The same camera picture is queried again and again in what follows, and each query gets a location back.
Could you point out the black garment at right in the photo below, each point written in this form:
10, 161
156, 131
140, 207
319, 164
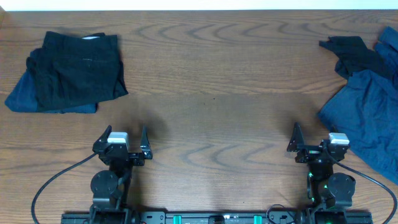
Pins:
354, 56

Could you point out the folded navy shorts underneath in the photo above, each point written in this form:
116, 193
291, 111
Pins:
21, 96

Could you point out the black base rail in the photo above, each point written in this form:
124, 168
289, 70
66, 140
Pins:
190, 218

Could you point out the blue denim shorts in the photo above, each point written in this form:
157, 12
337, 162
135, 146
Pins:
365, 109

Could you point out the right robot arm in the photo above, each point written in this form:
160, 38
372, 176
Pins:
330, 192

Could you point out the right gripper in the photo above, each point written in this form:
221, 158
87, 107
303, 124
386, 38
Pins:
315, 152

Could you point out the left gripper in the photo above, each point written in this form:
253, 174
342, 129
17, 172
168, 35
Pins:
123, 155

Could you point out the folded black shorts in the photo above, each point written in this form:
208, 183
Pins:
104, 47

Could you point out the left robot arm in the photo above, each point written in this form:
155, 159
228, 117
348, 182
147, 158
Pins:
110, 187

